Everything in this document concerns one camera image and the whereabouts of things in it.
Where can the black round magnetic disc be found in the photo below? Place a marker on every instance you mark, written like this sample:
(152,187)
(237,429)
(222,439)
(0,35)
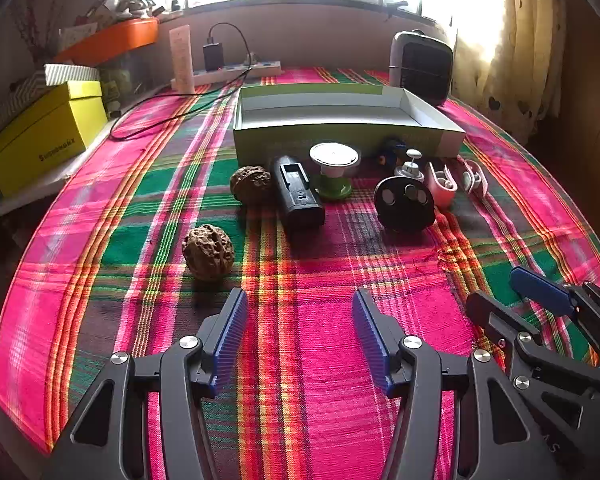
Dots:
(405,215)

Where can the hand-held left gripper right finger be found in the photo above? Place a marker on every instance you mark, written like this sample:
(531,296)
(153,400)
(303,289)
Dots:
(370,340)

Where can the yellow cardboard box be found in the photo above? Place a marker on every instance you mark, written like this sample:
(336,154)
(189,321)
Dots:
(45,135)

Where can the black charger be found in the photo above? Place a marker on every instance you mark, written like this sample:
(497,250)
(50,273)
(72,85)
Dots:
(213,57)

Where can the white cosmetic tube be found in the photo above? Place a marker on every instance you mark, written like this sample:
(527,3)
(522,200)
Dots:
(182,60)

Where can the grey portable heater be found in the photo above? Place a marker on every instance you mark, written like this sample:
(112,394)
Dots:
(422,67)

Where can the orange storage box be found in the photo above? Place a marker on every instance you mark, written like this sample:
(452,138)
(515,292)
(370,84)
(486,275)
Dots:
(115,40)

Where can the white plastic bag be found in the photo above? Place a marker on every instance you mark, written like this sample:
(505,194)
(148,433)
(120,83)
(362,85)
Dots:
(137,2)

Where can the green white striped box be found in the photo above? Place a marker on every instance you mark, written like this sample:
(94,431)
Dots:
(72,74)

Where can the pink silicone clip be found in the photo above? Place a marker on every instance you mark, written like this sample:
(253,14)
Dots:
(475,180)
(437,192)

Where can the cream patterned curtain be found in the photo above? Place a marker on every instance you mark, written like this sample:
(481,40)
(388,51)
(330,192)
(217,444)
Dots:
(520,50)

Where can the white power strip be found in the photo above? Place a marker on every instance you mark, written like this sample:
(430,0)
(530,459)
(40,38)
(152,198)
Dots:
(215,77)

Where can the pink green plaid blanket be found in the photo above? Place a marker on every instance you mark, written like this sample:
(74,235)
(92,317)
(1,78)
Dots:
(305,270)

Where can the black electric shaver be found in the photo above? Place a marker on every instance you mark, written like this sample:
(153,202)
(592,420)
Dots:
(300,200)

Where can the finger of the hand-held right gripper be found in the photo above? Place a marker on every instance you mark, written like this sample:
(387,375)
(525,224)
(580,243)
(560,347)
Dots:
(495,320)
(540,290)

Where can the pale green jar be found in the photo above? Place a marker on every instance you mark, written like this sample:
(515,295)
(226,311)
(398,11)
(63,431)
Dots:
(111,87)

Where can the green white cardboard box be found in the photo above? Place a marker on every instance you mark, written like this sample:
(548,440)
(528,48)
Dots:
(330,135)

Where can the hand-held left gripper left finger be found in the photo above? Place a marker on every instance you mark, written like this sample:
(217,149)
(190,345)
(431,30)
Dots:
(232,330)

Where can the white egg-shaped gadget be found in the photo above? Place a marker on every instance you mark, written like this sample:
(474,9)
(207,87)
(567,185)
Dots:
(410,170)

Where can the dried branches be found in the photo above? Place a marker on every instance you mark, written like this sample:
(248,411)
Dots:
(32,30)

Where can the white plug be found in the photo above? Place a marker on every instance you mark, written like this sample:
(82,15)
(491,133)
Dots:
(250,57)

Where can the brown walnut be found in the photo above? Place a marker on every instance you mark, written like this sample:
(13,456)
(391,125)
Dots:
(208,251)
(250,185)

